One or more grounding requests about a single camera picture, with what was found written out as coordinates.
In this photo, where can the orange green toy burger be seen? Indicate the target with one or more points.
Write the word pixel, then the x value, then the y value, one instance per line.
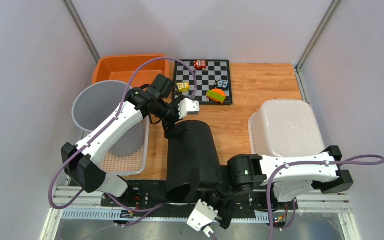
pixel 216 95

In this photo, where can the large white plastic tub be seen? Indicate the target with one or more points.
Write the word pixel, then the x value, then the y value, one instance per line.
pixel 285 128

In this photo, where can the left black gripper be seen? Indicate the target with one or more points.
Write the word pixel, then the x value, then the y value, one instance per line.
pixel 170 127

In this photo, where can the orange plastic tub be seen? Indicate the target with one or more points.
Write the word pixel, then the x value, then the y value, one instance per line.
pixel 121 68

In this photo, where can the yellow toy block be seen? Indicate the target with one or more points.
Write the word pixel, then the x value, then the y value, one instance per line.
pixel 183 86

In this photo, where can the black ribbed bin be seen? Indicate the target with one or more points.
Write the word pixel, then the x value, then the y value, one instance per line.
pixel 193 152

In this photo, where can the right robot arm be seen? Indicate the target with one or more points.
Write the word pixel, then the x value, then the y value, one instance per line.
pixel 284 178

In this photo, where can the grey bin black liner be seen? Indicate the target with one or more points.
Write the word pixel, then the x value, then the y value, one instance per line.
pixel 95 104

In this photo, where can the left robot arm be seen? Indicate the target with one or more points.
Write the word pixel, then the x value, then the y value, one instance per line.
pixel 81 161

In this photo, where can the left aluminium frame post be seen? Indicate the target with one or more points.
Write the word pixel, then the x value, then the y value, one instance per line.
pixel 72 11

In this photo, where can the blue toy block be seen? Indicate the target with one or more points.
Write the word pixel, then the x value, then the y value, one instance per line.
pixel 222 84

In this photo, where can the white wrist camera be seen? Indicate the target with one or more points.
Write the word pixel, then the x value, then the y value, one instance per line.
pixel 188 107
pixel 202 215

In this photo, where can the white perforated basket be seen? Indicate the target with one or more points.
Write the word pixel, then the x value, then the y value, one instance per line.
pixel 128 156

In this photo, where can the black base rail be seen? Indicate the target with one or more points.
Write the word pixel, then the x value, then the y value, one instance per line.
pixel 146 194

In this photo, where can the red toy block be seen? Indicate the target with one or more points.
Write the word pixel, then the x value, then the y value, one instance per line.
pixel 200 64

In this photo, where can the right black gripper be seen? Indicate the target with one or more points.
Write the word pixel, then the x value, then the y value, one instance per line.
pixel 225 211

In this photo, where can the aluminium frame post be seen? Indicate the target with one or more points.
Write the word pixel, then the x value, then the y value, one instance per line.
pixel 321 27
pixel 72 11

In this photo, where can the right aluminium frame post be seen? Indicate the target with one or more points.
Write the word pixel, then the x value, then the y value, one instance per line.
pixel 321 27

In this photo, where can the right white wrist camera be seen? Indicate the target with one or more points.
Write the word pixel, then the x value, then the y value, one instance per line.
pixel 202 215

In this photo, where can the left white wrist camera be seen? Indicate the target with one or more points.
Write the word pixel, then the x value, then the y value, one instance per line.
pixel 188 107

